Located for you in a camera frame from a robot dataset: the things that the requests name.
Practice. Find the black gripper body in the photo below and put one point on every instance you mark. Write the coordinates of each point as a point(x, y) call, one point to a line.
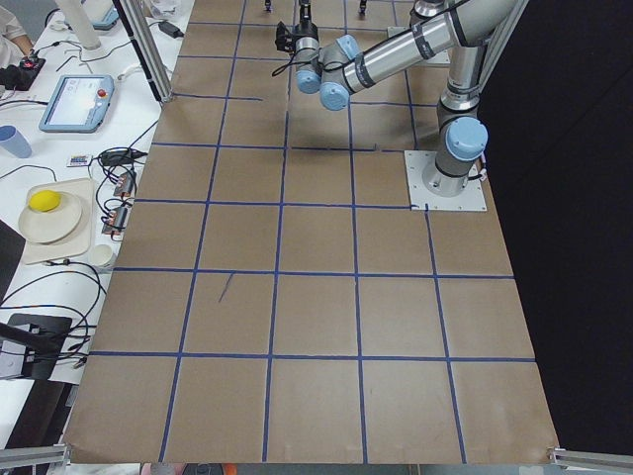
point(304, 27)

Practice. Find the black camera stand base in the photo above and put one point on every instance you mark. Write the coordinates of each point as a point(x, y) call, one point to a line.
point(31, 345)

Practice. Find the blue cup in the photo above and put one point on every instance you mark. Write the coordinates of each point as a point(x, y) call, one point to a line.
point(14, 142)

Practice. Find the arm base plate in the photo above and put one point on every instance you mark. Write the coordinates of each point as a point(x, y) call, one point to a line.
point(430, 190)

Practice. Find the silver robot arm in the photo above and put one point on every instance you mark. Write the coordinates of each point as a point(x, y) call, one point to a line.
point(469, 29)

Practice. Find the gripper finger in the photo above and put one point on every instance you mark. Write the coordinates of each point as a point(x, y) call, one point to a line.
point(305, 9)

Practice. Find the teach pendant tablet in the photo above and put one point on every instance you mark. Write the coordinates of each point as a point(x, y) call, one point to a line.
point(78, 104)

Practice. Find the beige plate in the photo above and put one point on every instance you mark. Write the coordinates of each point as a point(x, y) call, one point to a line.
point(54, 225)

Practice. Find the white paper roll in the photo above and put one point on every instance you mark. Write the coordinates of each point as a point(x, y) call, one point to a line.
point(79, 23)

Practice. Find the usb hub board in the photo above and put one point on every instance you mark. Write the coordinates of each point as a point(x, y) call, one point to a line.
point(126, 185)
point(115, 221)

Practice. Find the white paper cup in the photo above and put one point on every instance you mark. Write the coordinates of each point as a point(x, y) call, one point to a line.
point(102, 257)

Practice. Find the black power adapter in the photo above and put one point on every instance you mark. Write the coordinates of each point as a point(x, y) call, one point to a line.
point(171, 30)

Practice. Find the aluminium frame post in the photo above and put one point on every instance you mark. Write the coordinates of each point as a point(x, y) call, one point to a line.
point(139, 33)

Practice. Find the yellow lemon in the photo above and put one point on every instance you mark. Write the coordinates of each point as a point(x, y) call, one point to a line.
point(44, 201)

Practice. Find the beige tray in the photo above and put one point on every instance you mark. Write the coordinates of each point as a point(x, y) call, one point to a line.
point(80, 239)

